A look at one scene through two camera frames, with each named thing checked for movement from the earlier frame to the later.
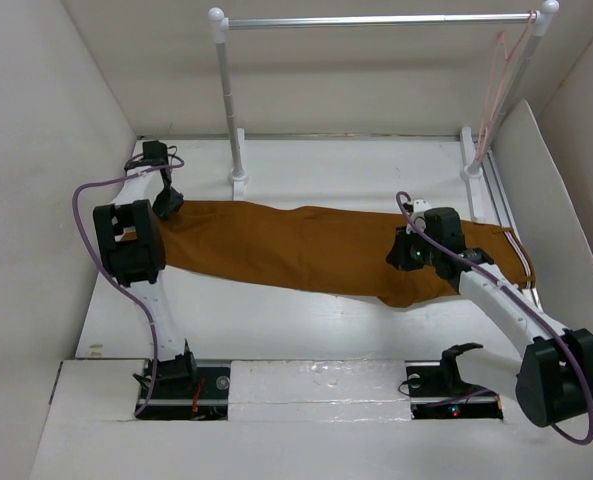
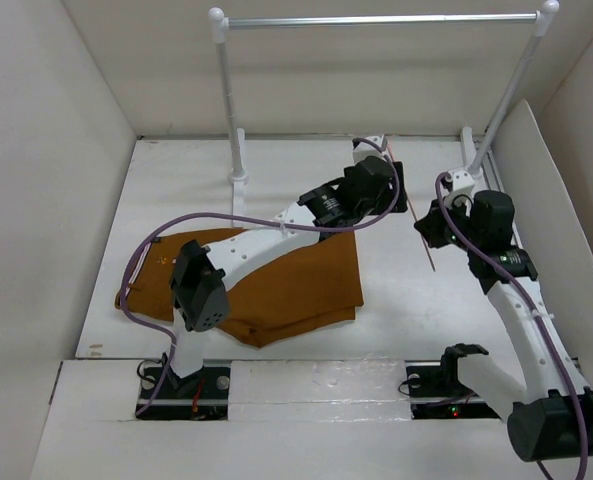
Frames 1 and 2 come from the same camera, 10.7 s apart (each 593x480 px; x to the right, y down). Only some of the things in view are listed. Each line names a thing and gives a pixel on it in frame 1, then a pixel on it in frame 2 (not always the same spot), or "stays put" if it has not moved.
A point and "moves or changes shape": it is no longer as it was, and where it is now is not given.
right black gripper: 397,254 -> 430,226
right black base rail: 434,396 stays put
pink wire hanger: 502,64 moves or changes shape
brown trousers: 330,251 moves or changes shape
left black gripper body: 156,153 -> 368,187
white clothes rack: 471,169 stays put
